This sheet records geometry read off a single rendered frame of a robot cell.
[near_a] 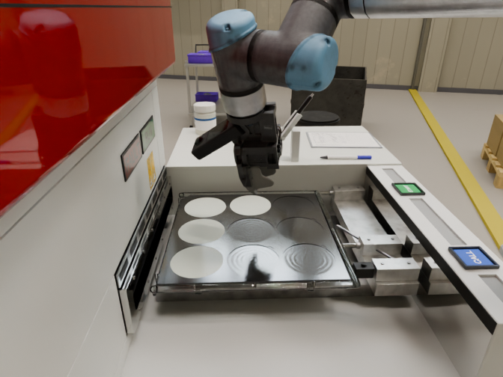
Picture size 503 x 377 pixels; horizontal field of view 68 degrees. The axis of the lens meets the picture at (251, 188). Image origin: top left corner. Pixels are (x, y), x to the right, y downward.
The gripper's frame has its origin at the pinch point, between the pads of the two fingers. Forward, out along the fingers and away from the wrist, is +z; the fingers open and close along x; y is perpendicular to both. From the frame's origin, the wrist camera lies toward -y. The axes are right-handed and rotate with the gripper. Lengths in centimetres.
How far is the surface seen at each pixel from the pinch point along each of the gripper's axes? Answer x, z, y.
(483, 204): 153, 170, 125
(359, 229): 1.7, 14.9, 22.8
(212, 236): -8.4, 6.1, -8.0
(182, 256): -15.8, 3.1, -11.8
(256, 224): -2.1, 9.2, 0.0
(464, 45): 595, 258, 228
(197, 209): 2.0, 9.1, -15.2
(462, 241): -8.9, 4.5, 39.8
